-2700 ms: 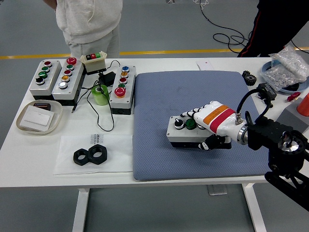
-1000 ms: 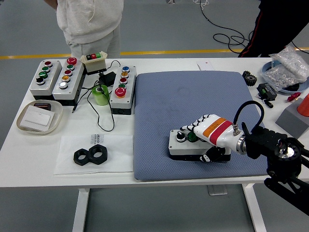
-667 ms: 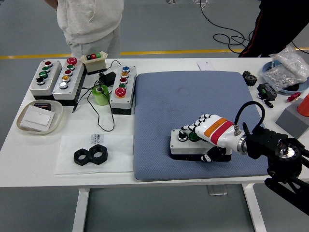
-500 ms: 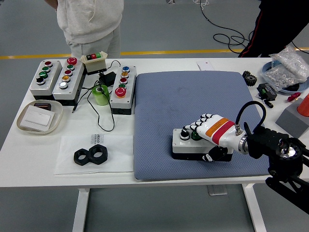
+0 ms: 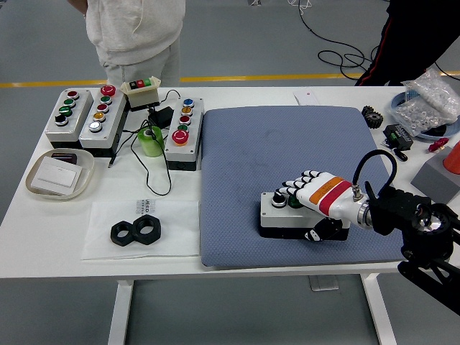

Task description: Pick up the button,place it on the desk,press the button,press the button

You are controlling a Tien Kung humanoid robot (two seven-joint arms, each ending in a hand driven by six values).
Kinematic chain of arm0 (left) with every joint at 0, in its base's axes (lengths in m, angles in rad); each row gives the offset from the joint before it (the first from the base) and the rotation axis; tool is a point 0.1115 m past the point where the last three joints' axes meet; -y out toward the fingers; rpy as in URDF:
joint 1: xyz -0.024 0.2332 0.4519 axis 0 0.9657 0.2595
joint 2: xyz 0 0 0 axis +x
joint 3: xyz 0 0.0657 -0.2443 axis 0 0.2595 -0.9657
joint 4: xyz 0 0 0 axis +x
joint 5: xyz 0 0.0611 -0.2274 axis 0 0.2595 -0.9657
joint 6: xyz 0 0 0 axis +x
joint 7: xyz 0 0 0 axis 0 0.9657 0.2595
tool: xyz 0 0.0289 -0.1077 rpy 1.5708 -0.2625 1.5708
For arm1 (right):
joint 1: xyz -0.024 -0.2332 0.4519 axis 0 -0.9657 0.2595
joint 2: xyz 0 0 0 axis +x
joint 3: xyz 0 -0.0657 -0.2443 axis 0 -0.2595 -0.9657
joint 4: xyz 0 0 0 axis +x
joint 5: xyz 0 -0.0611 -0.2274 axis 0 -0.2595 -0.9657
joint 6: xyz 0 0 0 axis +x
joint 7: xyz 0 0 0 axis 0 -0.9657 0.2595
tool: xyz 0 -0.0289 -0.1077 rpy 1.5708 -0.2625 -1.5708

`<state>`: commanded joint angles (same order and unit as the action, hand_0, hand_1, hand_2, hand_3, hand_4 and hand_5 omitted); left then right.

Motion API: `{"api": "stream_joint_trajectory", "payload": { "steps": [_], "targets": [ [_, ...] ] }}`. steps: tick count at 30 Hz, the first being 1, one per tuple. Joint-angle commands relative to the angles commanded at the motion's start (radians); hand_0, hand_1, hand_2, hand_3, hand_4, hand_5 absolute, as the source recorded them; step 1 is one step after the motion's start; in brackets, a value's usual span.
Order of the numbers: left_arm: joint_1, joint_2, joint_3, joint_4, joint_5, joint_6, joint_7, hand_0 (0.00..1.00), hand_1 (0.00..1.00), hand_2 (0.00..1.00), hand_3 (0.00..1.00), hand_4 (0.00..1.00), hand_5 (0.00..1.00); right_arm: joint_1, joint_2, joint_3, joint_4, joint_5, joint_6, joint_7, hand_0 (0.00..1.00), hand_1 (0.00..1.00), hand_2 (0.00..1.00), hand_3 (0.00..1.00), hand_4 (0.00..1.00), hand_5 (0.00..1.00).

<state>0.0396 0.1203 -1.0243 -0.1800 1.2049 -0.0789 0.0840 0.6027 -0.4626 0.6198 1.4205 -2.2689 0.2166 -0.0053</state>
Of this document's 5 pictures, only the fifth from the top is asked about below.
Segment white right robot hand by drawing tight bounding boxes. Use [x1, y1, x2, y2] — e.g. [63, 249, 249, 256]
[276, 169, 362, 242]

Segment four-button control box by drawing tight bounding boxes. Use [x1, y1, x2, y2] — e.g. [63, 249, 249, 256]
[258, 190, 349, 241]

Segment five-button box with blue button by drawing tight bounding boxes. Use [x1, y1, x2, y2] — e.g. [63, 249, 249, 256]
[164, 97, 205, 172]

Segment five-button box with white button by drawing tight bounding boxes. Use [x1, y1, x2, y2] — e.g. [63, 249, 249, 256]
[78, 86, 129, 159]

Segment blue-grey padded mat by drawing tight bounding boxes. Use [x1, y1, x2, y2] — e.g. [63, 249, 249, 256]
[198, 106, 420, 269]

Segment black module with green terminal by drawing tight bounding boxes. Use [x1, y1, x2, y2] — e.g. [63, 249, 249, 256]
[381, 124, 414, 151]

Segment black gear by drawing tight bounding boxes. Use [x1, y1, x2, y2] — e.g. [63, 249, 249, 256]
[361, 105, 384, 129]

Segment grey wedge block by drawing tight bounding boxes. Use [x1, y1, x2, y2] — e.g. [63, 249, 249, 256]
[410, 146, 460, 206]

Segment clear bag of metal washers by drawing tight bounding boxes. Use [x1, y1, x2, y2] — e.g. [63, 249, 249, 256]
[390, 98, 459, 138]

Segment small red part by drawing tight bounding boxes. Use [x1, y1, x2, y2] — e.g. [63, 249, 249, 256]
[427, 137, 450, 154]

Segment white table leg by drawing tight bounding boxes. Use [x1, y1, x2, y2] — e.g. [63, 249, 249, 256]
[107, 280, 134, 345]
[361, 272, 398, 345]

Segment clear bag of white parts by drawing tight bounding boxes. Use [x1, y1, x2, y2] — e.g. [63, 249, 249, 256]
[401, 68, 460, 121]

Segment clear printed plastic bag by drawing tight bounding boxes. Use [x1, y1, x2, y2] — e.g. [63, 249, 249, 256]
[80, 200, 201, 262]

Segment green tape roll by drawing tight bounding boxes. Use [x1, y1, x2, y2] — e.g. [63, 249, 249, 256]
[137, 126, 165, 158]

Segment person in black trousers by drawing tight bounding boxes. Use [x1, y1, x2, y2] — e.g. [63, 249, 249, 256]
[354, 0, 460, 87]

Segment black power adapter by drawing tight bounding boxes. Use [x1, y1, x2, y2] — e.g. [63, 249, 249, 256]
[147, 106, 174, 129]

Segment large black hex nut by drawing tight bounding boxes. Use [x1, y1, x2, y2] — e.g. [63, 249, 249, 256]
[132, 214, 162, 247]

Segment small black hex nut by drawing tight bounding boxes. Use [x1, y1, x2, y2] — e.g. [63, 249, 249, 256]
[110, 221, 137, 248]

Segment beige oval tray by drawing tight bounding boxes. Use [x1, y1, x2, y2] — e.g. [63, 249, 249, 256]
[24, 149, 96, 202]

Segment grey box with black selector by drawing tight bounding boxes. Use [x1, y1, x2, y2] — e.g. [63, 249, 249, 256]
[45, 89, 94, 150]

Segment grey under-table bracket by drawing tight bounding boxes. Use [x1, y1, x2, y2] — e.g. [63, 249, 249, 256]
[309, 275, 340, 291]

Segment coiled black floor cable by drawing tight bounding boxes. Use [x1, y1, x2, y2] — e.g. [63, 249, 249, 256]
[296, 6, 378, 79]

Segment thin black adapter cord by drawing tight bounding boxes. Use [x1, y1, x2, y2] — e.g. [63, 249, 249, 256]
[107, 89, 181, 198]

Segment white floor cable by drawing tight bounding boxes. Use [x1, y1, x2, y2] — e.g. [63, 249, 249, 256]
[289, 0, 313, 15]

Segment cream three-button switch box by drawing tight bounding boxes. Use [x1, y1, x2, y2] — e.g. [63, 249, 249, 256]
[120, 75, 162, 112]

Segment dark brown switch plate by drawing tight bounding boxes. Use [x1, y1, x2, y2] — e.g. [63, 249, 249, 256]
[50, 152, 79, 166]

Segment white wall switch plate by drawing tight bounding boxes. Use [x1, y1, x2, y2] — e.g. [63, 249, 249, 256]
[30, 157, 83, 197]

